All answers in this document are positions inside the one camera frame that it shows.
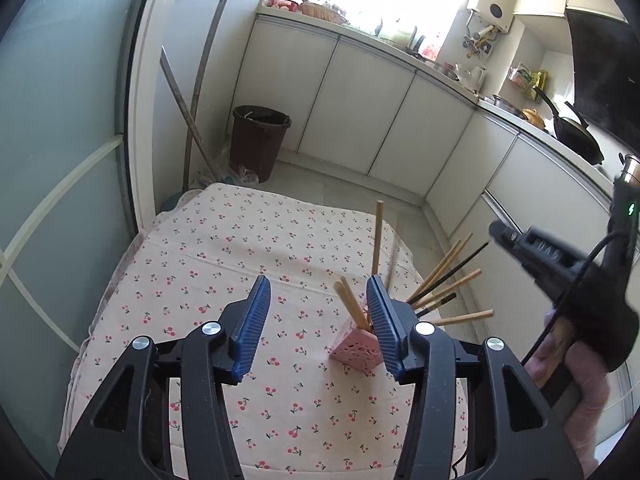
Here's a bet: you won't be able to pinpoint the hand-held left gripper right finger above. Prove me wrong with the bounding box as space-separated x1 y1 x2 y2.
366 274 586 480

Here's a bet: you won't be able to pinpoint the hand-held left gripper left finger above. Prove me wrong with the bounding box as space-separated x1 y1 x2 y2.
54 274 272 480

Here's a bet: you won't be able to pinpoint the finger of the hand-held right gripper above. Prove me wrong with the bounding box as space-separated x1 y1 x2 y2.
489 220 577 287

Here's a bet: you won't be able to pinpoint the pink perforated chopstick holder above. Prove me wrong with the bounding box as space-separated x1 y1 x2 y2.
328 297 390 374

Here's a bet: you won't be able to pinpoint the wooden chopstick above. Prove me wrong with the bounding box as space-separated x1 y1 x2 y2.
371 201 386 277
410 232 474 306
414 269 483 308
429 310 495 326
416 240 461 297
340 276 373 331
333 281 366 333

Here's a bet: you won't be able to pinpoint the black chopstick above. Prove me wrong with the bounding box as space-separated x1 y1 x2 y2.
415 292 458 318
406 241 491 306

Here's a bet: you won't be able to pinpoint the hanging kitchen utensils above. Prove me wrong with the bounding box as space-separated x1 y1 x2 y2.
462 25 497 59

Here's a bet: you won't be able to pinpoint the person's right hand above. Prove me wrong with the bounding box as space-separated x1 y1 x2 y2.
525 310 612 467

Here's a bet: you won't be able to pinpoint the cherry print tablecloth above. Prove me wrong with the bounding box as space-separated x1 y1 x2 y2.
56 182 473 480

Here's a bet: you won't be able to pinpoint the black wok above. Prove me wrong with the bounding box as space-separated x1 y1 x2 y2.
531 85 607 167

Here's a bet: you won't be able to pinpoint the brown clay pot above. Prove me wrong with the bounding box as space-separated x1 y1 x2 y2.
520 106 548 128

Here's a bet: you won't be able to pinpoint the steel cooking pot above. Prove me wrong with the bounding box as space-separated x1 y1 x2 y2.
491 92 528 117

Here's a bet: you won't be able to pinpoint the crumpled plastic bag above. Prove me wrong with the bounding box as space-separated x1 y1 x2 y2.
192 157 261 191

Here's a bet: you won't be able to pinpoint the yellow green snack packets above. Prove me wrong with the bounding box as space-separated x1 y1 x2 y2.
509 62 549 100

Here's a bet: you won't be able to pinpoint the white kettle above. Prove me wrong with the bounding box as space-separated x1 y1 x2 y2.
462 64 488 95

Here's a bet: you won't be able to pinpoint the brown trash bin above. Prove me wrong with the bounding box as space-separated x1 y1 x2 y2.
231 104 293 184

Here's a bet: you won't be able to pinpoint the black range hood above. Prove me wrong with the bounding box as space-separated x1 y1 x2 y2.
565 4 640 158

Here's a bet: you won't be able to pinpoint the white kitchen cabinet run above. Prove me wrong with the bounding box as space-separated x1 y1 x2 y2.
248 10 640 411

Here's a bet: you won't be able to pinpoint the grey wooden pole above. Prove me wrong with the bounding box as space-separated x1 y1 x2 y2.
159 45 221 186

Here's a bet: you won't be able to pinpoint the frosted glass sliding door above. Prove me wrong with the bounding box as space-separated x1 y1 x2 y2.
0 0 166 461

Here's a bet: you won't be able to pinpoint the mop pole with teal end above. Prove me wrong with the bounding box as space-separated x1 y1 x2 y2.
181 0 242 193

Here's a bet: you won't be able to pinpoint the woven basket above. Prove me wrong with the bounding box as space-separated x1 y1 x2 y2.
299 1 348 25

